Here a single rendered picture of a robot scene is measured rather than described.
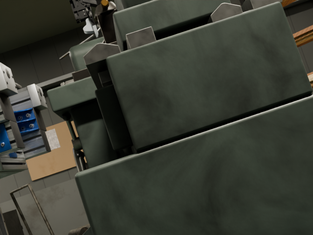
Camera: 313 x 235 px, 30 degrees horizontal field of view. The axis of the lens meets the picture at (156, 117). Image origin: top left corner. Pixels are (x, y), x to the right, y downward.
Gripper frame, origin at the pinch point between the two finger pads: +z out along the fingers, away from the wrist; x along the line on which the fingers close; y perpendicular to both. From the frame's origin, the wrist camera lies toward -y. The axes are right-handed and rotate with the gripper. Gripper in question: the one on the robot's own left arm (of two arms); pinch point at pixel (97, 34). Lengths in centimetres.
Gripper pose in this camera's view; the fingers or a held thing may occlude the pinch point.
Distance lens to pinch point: 267.2
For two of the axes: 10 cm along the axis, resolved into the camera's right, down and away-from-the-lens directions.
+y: -9.4, 3.2, -0.6
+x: 0.3, -0.9, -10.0
